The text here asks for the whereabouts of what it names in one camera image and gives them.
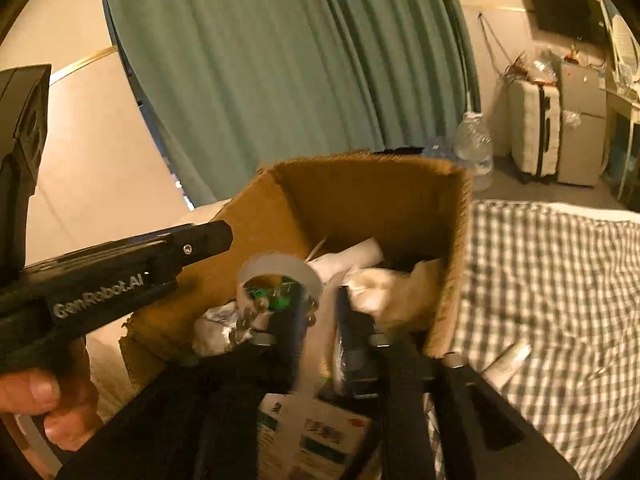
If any pack of water bottles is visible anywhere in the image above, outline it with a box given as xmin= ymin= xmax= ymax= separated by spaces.
xmin=422 ymin=136 xmax=458 ymax=161

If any green packet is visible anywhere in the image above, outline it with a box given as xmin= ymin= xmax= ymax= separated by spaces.
xmin=247 ymin=285 xmax=296 ymax=311

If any wall cable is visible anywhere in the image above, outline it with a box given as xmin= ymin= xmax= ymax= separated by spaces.
xmin=477 ymin=10 xmax=518 ymax=78

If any person's left hand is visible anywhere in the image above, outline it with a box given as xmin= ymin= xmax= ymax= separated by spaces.
xmin=0 ymin=337 xmax=103 ymax=453

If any white suitcase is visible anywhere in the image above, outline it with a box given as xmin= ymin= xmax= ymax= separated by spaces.
xmin=509 ymin=77 xmax=562 ymax=184

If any checked bed sheet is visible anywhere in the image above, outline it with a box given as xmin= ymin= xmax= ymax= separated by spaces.
xmin=432 ymin=199 xmax=640 ymax=480

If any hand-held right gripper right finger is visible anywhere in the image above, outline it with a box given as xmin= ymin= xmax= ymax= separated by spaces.
xmin=334 ymin=285 xmax=583 ymax=480

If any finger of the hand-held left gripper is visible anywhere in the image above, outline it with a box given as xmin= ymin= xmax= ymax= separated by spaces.
xmin=165 ymin=221 xmax=234 ymax=268

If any white dressing table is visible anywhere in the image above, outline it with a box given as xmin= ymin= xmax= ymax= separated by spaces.
xmin=602 ymin=80 xmax=640 ymax=206

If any teal curtain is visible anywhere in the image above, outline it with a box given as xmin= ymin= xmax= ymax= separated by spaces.
xmin=312 ymin=0 xmax=482 ymax=153
xmin=98 ymin=0 xmax=381 ymax=206

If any cardboard box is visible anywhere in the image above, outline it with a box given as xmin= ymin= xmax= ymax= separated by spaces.
xmin=119 ymin=152 xmax=473 ymax=396

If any clear plastic bag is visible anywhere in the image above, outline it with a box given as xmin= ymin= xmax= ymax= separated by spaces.
xmin=510 ymin=49 xmax=561 ymax=86

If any white tape roll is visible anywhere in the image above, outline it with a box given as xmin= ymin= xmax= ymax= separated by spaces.
xmin=236 ymin=254 xmax=322 ymax=341

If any grey mini fridge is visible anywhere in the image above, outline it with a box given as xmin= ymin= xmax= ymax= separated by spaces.
xmin=556 ymin=62 xmax=608 ymax=187

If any white plush toy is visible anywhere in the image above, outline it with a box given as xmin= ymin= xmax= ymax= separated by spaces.
xmin=345 ymin=260 xmax=446 ymax=333

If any white bottle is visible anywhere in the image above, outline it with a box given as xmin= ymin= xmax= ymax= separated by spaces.
xmin=307 ymin=239 xmax=383 ymax=281

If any black television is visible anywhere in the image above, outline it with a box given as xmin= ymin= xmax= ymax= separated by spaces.
xmin=524 ymin=0 xmax=608 ymax=50

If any silver floral packet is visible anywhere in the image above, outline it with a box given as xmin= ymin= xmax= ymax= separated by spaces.
xmin=192 ymin=302 xmax=261 ymax=356

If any large water jug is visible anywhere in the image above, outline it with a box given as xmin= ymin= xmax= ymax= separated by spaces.
xmin=453 ymin=110 xmax=496 ymax=192

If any white tube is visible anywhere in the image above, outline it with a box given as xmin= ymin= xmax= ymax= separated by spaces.
xmin=482 ymin=342 xmax=533 ymax=391

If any white carton with green label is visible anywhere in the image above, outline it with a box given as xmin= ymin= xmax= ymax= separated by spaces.
xmin=257 ymin=392 xmax=376 ymax=480

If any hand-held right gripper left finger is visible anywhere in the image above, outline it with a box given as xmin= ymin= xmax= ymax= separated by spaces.
xmin=57 ymin=280 xmax=311 ymax=480

